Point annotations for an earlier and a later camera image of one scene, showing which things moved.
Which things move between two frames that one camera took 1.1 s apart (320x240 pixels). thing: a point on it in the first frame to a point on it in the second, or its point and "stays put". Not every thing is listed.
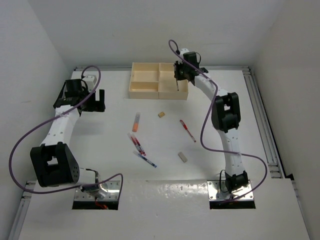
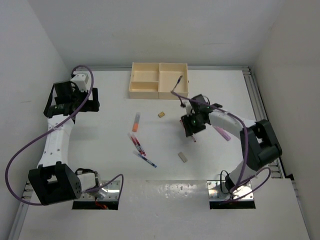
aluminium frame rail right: x=275 y=165 stays put
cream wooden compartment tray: x=149 y=80 stays put
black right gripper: x=178 y=76 to x=190 y=129
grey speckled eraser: x=182 y=156 stays put
